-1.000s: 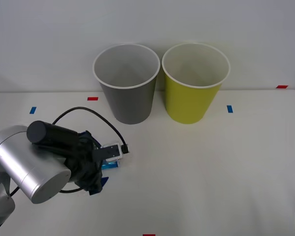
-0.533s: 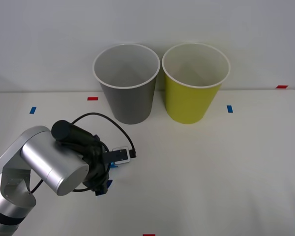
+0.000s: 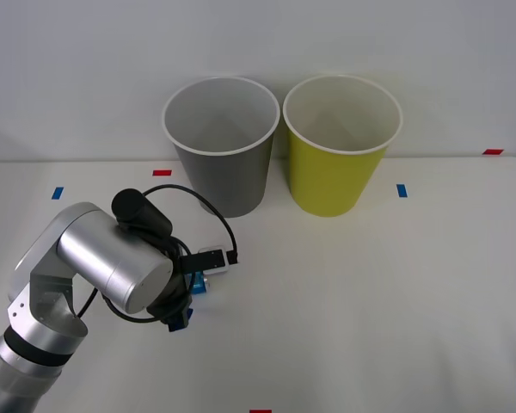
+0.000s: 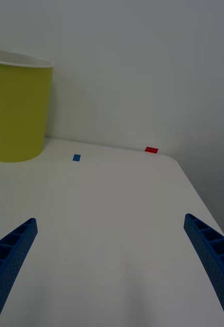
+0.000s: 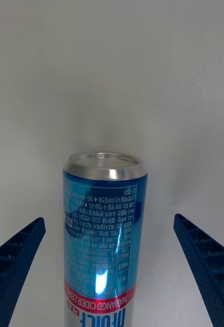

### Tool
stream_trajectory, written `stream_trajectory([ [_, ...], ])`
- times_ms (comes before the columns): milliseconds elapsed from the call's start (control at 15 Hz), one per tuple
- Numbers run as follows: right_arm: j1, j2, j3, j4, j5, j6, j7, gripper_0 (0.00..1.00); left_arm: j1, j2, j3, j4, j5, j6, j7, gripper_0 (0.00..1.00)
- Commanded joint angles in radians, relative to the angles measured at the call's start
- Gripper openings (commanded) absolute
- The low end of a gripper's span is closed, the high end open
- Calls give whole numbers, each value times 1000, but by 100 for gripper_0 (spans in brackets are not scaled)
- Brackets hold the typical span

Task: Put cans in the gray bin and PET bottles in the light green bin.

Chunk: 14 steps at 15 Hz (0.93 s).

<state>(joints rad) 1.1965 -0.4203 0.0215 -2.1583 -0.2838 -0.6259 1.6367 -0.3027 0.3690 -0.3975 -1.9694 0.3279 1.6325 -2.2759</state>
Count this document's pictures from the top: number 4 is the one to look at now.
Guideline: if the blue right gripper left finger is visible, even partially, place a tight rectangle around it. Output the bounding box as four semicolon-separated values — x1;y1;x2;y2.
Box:
0;217;38;327

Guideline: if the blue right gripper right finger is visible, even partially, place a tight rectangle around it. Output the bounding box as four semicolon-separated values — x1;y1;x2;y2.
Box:
183;213;224;327

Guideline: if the yellow-green plastic waste bin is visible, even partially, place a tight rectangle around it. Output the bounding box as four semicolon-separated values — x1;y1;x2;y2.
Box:
0;50;54;163

